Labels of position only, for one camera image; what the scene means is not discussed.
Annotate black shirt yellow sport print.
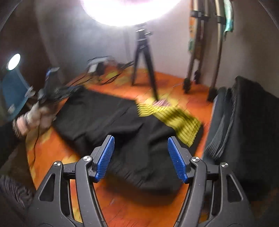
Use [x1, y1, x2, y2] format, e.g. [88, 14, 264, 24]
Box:
[52, 88, 204, 190]

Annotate tall tripod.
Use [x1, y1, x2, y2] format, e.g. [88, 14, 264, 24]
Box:
[183, 0, 227, 102]

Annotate small black tripod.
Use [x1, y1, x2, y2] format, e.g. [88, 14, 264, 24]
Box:
[131, 23, 159, 100]

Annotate white power strip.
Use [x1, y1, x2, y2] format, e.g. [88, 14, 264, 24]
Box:
[87, 57, 106, 76]

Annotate teal blue box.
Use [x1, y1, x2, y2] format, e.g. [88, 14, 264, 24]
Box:
[0, 70, 31, 121]

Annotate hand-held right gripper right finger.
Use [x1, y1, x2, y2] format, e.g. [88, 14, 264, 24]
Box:
[167, 136, 253, 227]

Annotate stack of dark clothes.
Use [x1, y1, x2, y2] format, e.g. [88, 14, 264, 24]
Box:
[204, 75, 279, 203]

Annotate black cables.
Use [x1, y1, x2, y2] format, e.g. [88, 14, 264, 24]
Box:
[65, 60, 135, 88]

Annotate orange patterned cloth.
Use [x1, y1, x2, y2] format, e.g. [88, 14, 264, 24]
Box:
[187, 16, 202, 60]

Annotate person's left hand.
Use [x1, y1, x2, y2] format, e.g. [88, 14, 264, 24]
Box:
[12, 102, 57, 137]

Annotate bright round lamp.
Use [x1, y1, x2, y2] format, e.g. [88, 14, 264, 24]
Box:
[80, 0, 182, 27]

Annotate dark striped cloth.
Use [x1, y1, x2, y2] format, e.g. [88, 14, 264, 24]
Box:
[0, 174, 36, 215]

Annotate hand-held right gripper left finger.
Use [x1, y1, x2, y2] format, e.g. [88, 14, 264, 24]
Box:
[27, 135, 115, 227]

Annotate teal green cloth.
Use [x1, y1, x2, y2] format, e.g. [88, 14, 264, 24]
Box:
[222, 0, 235, 40]

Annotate orange floral bedsheet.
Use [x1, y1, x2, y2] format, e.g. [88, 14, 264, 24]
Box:
[24, 68, 219, 227]

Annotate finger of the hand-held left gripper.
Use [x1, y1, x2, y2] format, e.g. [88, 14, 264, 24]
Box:
[54, 86, 85, 102]

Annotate small round lamp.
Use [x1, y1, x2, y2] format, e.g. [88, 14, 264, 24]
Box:
[6, 53, 21, 72]

